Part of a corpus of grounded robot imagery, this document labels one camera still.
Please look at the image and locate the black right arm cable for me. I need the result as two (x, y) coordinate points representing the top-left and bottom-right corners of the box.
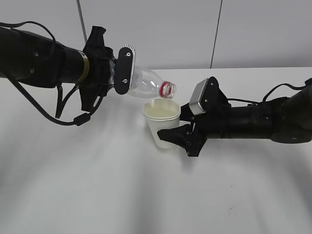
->
(226, 82), (308, 106)

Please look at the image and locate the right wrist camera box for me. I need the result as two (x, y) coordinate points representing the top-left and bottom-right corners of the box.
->
(189, 77), (231, 116)

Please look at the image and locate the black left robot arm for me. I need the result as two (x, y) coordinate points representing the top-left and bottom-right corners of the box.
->
(0, 26), (115, 112)

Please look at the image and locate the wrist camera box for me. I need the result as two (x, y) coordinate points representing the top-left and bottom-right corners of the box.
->
(189, 77), (231, 116)
(114, 45), (136, 95)

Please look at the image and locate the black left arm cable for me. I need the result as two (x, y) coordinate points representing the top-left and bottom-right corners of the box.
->
(0, 21), (103, 126)

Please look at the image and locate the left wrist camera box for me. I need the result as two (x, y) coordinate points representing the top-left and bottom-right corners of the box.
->
(114, 45), (136, 95)

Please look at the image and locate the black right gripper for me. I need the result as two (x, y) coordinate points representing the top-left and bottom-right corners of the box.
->
(157, 102), (232, 157)

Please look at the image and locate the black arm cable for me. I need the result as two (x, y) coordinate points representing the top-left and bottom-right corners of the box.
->
(0, 21), (103, 126)
(226, 82), (308, 106)

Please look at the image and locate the white paper cup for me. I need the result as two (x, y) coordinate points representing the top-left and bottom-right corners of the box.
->
(142, 99), (181, 149)

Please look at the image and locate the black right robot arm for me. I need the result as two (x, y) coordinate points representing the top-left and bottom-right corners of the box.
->
(157, 77), (312, 157)

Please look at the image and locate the clear Nongfu Spring water bottle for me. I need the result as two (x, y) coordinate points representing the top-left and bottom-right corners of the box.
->
(109, 59), (177, 99)

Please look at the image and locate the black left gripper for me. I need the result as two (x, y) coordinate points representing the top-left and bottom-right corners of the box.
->
(79, 26), (115, 111)

